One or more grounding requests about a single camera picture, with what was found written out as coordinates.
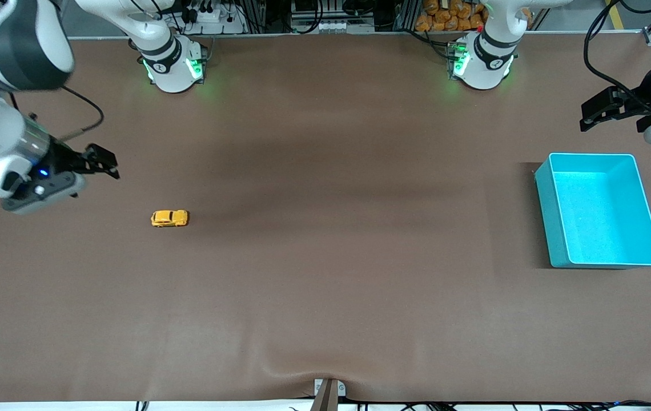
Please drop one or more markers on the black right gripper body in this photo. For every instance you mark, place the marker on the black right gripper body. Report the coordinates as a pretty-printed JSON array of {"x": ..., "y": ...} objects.
[{"x": 64, "y": 160}]

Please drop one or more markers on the yellow beetle toy car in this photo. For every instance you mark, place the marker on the yellow beetle toy car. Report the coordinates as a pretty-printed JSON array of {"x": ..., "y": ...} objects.
[{"x": 169, "y": 218}]

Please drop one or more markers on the white power strip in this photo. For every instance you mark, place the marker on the white power strip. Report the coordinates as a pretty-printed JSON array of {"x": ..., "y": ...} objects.
[{"x": 228, "y": 25}]

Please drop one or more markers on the grey equipment rack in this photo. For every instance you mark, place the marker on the grey equipment rack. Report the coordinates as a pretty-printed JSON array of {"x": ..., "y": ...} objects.
[{"x": 331, "y": 25}]

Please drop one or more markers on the metal table clamp bracket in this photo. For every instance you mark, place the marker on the metal table clamp bracket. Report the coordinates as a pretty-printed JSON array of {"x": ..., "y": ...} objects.
[{"x": 328, "y": 394}]

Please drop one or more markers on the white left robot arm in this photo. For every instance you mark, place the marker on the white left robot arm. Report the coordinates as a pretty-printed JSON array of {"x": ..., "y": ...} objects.
[{"x": 482, "y": 68}]

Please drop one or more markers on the brown table mat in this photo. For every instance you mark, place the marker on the brown table mat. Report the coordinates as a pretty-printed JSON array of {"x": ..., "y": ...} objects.
[{"x": 325, "y": 228}]

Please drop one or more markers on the teal plastic bin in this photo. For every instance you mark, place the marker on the teal plastic bin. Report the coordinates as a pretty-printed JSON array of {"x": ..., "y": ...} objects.
[{"x": 605, "y": 217}]

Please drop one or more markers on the orange snack bag pile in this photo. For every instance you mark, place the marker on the orange snack bag pile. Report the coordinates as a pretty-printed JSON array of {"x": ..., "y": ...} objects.
[{"x": 451, "y": 17}]

